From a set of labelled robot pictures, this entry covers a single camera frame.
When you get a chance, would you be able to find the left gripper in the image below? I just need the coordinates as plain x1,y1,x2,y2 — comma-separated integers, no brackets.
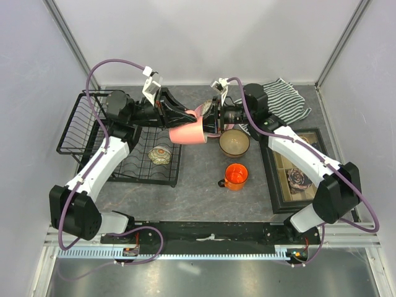
128,87,197,131

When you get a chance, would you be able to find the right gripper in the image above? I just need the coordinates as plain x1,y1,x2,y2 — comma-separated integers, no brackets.
192,96,254,134

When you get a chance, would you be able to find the speckled grey plate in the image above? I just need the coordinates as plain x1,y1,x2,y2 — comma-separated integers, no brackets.
200,100,212,116

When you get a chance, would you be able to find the pink plate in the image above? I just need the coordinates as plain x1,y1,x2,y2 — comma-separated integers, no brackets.
194,105,221,138

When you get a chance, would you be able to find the brown bowl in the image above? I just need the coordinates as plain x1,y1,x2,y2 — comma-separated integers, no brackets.
219,129,250,158

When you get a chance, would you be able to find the pink mug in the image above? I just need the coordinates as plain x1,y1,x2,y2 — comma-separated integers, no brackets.
169,110,207,145

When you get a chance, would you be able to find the patterned small bowl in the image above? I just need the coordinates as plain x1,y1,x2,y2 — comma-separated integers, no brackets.
148,146,171,165

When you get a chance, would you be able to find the orange mug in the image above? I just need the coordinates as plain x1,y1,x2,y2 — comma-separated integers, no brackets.
218,163,249,191

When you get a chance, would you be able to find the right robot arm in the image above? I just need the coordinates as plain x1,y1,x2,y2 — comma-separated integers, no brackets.
204,79,363,244

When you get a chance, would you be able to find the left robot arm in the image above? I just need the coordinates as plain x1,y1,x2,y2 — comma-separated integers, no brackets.
49,88,206,250

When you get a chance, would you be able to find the striped towel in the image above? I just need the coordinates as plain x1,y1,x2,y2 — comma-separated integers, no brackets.
236,78,312,132

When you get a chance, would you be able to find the black glass-lid display box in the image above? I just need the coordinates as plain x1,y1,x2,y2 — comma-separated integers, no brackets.
259,136,317,214

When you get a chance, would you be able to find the floral rolled tie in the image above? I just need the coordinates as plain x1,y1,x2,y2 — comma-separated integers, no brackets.
286,168,312,194

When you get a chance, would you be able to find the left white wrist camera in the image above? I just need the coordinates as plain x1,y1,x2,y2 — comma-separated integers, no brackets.
142,66,162,106

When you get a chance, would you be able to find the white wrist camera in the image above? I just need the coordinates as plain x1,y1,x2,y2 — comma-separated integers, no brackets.
210,78,229,106
142,66,162,106

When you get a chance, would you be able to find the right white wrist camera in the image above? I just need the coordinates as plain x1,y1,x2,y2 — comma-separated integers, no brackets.
210,78,229,106

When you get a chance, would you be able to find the black wire dish rack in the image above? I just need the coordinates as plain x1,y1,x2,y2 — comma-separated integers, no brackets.
56,91,182,187

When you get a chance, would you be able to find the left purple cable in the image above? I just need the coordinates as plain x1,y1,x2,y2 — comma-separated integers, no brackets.
57,58,148,281

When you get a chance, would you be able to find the purple cable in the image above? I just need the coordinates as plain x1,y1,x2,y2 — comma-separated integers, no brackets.
227,77,381,269
57,58,148,281

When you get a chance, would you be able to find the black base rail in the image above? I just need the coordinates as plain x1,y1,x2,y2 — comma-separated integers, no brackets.
100,219,322,256

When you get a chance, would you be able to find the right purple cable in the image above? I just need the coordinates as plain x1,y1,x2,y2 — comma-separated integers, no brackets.
227,77,381,269

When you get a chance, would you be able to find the white cable duct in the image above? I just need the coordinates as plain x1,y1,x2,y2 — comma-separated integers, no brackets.
56,246,290,260

